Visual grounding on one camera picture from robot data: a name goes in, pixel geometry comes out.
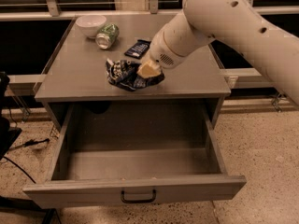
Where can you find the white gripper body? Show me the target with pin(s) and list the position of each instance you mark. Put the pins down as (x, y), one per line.
(162, 54)

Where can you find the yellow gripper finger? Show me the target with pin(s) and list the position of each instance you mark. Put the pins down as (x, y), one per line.
(149, 69)

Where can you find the blue chip bag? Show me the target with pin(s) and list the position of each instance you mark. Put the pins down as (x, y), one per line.
(123, 74)

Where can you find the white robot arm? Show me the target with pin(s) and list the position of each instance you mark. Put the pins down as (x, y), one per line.
(272, 51)

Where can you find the grey cabinet counter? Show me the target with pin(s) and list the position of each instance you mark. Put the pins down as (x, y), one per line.
(78, 72)

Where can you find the open grey top drawer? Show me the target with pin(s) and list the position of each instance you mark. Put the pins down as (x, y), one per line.
(169, 146)

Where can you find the dark blue candy bar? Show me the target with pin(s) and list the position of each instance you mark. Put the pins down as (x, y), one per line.
(138, 50)

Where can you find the green soda can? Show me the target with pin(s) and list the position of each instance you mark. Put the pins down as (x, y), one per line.
(107, 35)

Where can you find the white ceramic bowl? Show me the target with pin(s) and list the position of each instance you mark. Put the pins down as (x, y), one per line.
(90, 24)

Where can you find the black equipment at left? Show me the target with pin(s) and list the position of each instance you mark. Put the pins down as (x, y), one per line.
(8, 135)

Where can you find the black drawer handle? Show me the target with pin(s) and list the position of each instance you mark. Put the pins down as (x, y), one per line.
(134, 198)

